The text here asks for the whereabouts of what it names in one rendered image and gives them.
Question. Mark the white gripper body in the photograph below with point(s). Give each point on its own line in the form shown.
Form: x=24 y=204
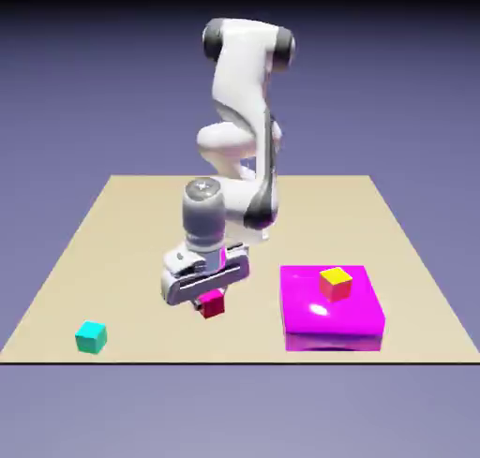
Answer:
x=210 y=280

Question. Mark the small red cube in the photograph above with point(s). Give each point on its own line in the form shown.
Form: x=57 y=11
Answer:
x=213 y=305

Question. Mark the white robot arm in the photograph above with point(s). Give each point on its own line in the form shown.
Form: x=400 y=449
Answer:
x=240 y=91

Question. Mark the small yellow cube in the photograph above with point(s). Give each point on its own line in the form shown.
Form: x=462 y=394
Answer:
x=336 y=282

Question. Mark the small cyan cube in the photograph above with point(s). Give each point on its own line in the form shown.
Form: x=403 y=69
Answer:
x=91 y=337

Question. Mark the large magenta box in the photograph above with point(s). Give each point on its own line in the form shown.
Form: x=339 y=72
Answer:
x=330 y=312

